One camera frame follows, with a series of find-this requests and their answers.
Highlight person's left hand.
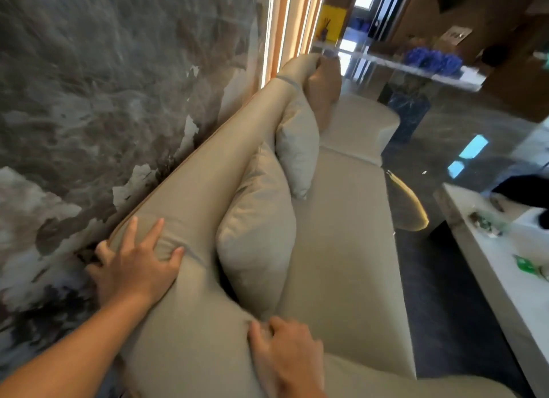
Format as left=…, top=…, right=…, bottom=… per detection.
left=85, top=216, right=185, bottom=308

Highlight person's right hand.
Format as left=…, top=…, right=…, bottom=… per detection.
left=248, top=316, right=327, bottom=398

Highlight beige sofa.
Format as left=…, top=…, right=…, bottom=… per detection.
left=107, top=78, right=515, bottom=398

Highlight beige cushion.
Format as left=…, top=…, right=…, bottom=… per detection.
left=216, top=142, right=297, bottom=321

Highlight grey-beige cushion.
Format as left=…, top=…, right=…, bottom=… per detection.
left=274, top=91, right=320, bottom=200

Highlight brown cushion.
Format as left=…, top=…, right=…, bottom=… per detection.
left=305, top=57, right=343, bottom=133

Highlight person's left forearm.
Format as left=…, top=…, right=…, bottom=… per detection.
left=0, top=294, right=160, bottom=398

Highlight white coffee table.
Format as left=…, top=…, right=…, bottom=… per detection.
left=433, top=182, right=549, bottom=396

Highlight glass ashtray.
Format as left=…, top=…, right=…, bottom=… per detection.
left=468, top=209, right=505, bottom=238

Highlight green packet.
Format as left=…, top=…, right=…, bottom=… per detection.
left=514, top=254, right=543, bottom=276

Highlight black garment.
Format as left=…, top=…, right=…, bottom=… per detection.
left=491, top=174, right=549, bottom=229

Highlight glass console table top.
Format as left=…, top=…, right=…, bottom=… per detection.
left=311, top=39, right=486, bottom=93

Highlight yellow picture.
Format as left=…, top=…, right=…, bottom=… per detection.
left=315, top=3, right=347, bottom=42

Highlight blue flower bunch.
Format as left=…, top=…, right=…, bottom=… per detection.
left=405, top=46, right=464, bottom=75

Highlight white sign card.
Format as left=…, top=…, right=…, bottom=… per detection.
left=441, top=26, right=472, bottom=47

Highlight dark blue marble pedestal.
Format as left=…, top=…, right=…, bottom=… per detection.
left=377, top=82, right=432, bottom=145

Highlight lit wooden wall slats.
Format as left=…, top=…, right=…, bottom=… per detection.
left=261, top=0, right=329, bottom=90

